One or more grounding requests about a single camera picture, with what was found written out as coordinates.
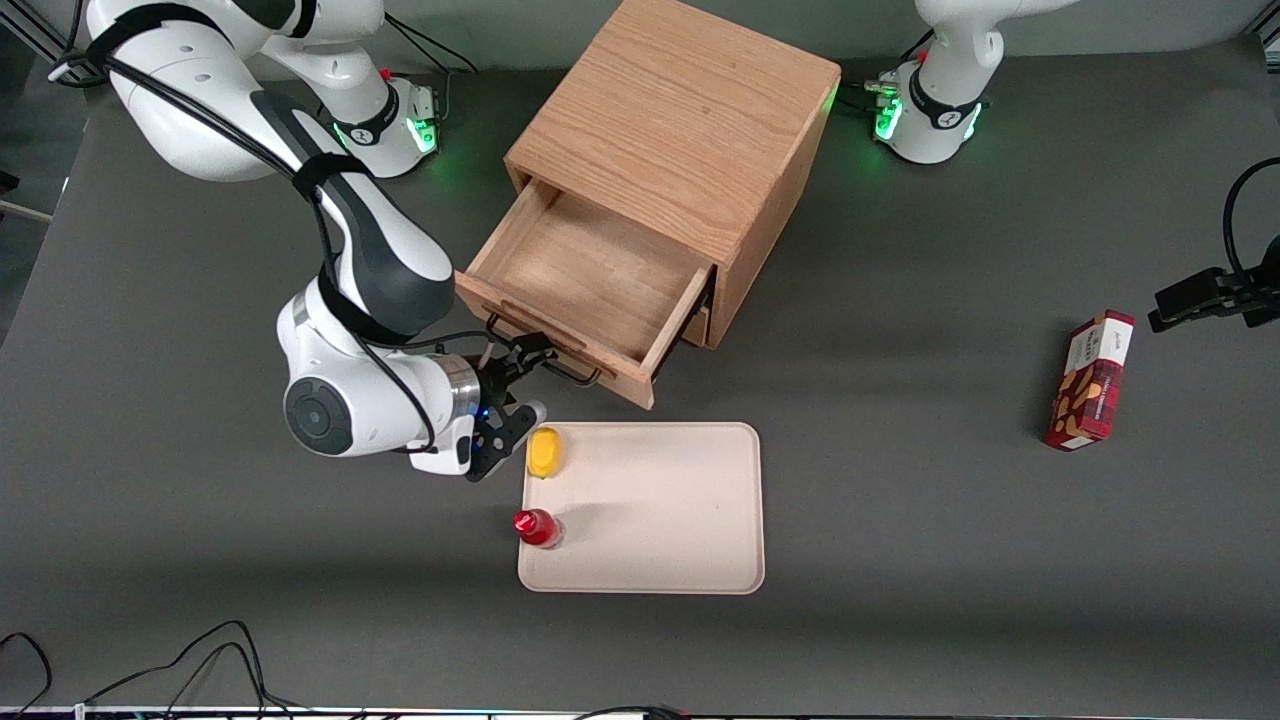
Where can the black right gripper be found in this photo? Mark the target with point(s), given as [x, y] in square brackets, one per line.
[497, 381]

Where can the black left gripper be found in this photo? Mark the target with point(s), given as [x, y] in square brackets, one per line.
[1271, 267]

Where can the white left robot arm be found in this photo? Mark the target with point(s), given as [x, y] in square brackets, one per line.
[945, 90]

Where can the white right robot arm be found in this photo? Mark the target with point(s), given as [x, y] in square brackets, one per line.
[350, 260]

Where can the wooden drawer cabinet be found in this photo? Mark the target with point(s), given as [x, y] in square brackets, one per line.
[690, 110]

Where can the yellow toy lemon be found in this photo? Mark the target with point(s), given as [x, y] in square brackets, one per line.
[544, 452]

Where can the red snack box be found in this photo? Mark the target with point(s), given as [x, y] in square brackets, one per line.
[1092, 385]

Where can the red small bottle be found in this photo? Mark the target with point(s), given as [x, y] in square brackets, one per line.
[536, 527]

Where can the beige plastic tray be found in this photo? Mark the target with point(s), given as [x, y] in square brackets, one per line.
[670, 510]

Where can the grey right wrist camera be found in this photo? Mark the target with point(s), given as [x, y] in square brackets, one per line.
[528, 411]

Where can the aluminium frame rail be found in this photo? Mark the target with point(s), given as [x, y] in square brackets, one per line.
[30, 40]

